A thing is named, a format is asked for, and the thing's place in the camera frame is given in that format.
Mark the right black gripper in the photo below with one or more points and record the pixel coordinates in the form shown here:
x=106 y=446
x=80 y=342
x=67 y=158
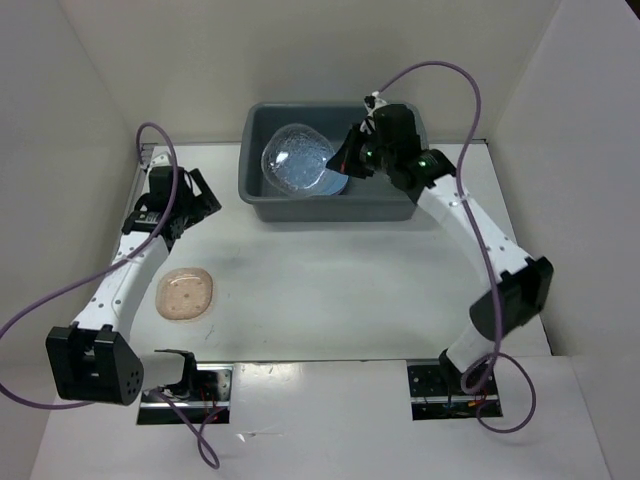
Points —
x=344 y=159

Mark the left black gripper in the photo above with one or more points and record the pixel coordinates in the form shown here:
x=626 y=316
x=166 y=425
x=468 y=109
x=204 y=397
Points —
x=205 y=203

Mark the blue plastic plate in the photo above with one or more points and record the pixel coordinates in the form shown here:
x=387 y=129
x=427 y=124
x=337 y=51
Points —
x=332 y=185

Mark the clear textured glass plate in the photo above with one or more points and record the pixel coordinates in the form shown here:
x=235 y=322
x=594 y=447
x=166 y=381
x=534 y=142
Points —
x=294 y=161

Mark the amber glass square plate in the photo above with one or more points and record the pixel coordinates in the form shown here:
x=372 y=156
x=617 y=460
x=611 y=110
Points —
x=185 y=294

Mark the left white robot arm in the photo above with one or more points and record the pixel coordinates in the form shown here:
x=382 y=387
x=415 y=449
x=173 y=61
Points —
x=91 y=360

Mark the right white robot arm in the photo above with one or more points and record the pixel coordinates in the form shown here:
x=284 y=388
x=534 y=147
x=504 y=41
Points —
x=517 y=285

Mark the grey plastic bin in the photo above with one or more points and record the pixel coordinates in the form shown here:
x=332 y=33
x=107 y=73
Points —
x=371 y=200

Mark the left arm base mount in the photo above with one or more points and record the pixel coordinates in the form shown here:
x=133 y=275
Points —
x=203 y=394

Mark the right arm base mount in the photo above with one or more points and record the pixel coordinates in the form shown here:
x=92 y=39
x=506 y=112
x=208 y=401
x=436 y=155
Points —
x=432 y=398

